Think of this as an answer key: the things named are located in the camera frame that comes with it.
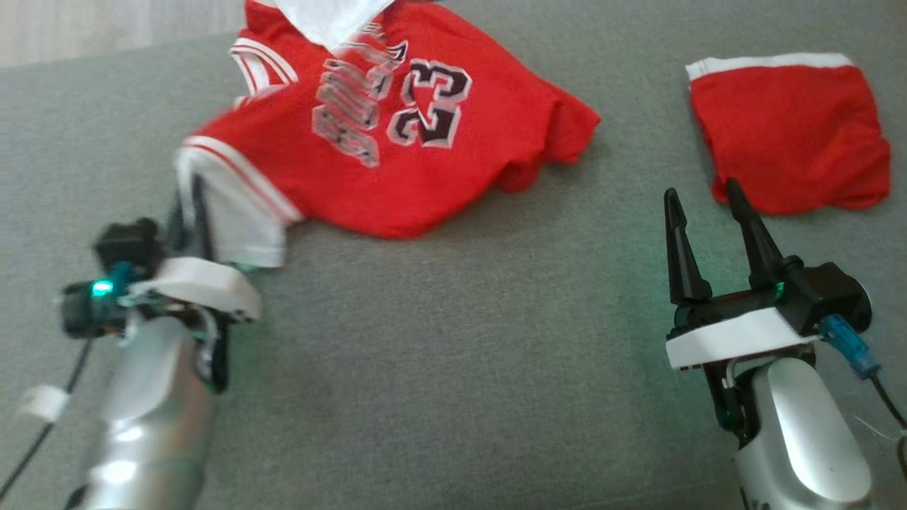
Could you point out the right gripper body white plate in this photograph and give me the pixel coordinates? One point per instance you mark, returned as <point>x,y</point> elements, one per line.
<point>737,340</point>

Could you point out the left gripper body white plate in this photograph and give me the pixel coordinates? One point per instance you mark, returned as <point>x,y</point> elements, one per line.
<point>205,283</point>

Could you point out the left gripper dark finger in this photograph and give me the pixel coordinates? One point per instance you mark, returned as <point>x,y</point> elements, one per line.
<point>200,227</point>
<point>178,237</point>

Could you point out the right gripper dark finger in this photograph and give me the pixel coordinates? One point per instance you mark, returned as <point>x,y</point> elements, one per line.
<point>687,262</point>
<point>758,248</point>

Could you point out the red shorts white stripe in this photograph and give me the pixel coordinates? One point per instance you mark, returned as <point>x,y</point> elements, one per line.
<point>793,134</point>

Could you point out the red basketball jersey white sleeves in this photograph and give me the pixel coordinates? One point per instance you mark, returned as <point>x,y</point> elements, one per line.
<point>397,142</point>

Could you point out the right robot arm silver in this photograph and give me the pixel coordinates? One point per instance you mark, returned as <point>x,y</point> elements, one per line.
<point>808,432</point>

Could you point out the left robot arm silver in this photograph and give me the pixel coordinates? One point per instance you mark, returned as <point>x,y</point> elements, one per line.
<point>152,425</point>

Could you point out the white tape tag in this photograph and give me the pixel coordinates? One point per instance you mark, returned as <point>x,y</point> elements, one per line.
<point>44,404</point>

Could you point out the large grey sofa seat cushion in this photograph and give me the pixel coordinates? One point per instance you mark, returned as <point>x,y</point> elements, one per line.
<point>460,368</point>

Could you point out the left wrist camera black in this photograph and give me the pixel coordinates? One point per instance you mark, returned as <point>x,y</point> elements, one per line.
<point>127,244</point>

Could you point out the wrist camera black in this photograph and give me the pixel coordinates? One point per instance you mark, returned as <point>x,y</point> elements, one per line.
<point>825,294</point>
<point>127,244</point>

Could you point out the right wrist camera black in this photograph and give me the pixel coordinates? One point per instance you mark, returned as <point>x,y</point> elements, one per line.
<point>825,294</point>

